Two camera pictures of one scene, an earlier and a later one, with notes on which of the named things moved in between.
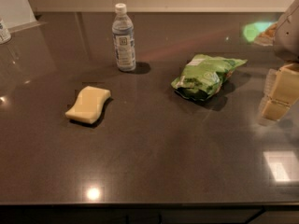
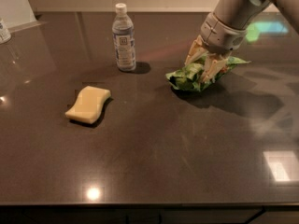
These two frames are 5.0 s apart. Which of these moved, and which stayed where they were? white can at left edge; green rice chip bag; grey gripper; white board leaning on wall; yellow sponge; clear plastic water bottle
Moved: green rice chip bag; grey gripper
Stayed: clear plastic water bottle; white can at left edge; yellow sponge; white board leaning on wall
